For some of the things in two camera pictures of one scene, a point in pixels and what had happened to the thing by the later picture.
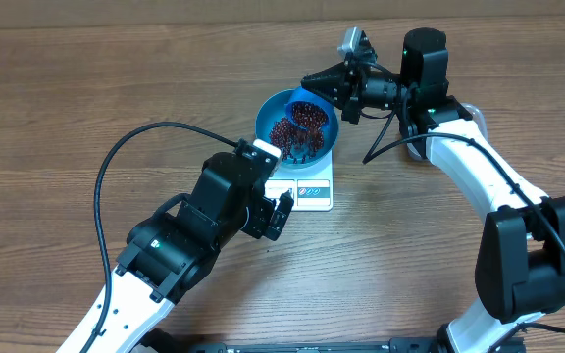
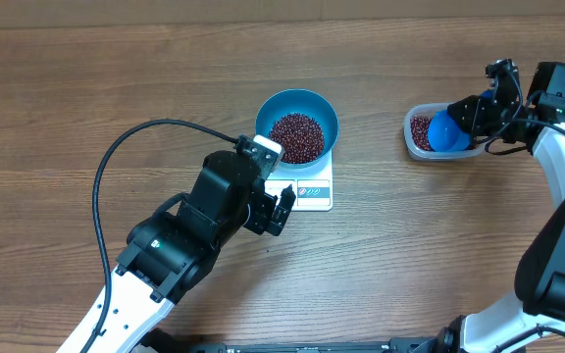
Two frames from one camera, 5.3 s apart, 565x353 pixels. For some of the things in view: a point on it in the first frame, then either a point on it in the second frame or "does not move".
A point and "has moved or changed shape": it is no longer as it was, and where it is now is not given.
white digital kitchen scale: x=312 y=187 does not move
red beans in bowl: x=296 y=143 does not move
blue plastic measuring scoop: x=307 y=109 has moved or changed shape
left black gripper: x=262 y=210 does not move
